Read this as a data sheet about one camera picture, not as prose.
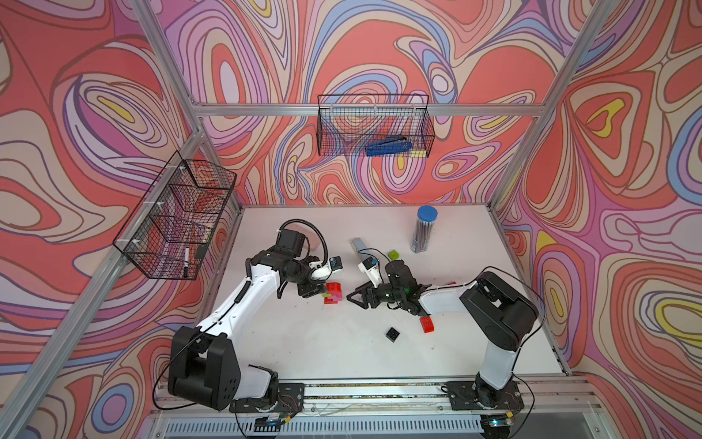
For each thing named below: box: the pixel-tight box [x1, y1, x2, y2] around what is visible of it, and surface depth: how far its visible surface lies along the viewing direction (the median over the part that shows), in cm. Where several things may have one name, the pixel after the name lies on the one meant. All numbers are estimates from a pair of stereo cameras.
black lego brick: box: [385, 326, 401, 343], surface depth 86 cm
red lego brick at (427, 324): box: [419, 316, 435, 334], surface depth 88 cm
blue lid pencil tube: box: [410, 204, 439, 254], surface depth 95 cm
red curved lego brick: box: [326, 282, 341, 294], surface depth 88 cm
